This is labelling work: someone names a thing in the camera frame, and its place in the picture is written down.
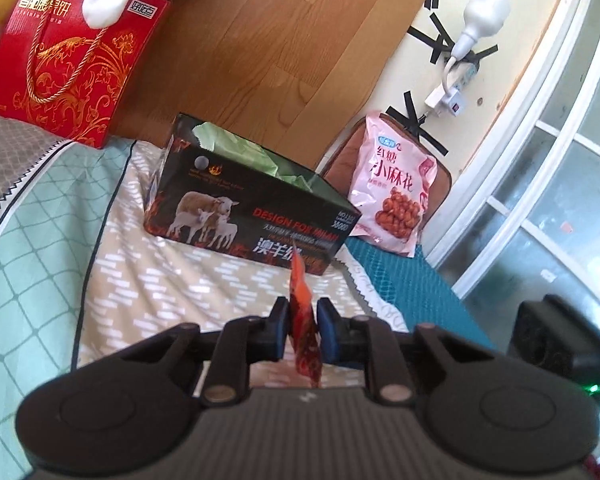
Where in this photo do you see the teal mesh cushion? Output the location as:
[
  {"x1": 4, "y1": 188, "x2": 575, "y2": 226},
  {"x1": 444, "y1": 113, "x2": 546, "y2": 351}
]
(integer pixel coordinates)
[{"x1": 346, "y1": 237, "x2": 494, "y2": 349}]

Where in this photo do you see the red orange snack packet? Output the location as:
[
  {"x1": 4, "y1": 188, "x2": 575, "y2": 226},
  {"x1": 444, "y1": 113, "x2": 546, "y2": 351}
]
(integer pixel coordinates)
[{"x1": 289, "y1": 246, "x2": 323, "y2": 388}]

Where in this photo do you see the pink snack bag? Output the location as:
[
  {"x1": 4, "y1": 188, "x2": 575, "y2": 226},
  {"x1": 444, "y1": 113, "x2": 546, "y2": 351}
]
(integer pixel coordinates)
[{"x1": 348, "y1": 113, "x2": 438, "y2": 258}]

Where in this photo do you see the red gift box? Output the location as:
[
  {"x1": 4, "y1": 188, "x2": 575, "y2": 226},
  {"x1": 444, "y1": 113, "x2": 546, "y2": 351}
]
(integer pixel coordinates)
[{"x1": 0, "y1": 0, "x2": 170, "y2": 148}]

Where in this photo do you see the brown chair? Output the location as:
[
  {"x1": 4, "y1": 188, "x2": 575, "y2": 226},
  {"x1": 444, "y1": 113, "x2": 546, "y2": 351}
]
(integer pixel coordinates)
[{"x1": 324, "y1": 113, "x2": 452, "y2": 255}]

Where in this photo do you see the light green snack bag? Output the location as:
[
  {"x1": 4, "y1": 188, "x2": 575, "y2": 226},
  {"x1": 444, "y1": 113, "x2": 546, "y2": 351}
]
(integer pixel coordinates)
[{"x1": 192, "y1": 122, "x2": 318, "y2": 192}]

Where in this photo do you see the black sheep printed box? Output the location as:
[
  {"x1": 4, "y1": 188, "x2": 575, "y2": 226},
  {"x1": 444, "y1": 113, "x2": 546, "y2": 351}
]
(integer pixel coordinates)
[{"x1": 144, "y1": 113, "x2": 361, "y2": 275}]

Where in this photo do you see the patterned bed quilt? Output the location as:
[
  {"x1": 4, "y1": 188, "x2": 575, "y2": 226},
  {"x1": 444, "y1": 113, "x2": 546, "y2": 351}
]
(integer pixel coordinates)
[{"x1": 0, "y1": 109, "x2": 412, "y2": 480}]

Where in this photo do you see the wooden headboard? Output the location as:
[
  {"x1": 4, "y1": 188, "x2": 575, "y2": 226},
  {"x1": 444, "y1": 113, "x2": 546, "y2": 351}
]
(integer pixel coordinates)
[{"x1": 111, "y1": 0, "x2": 422, "y2": 168}]

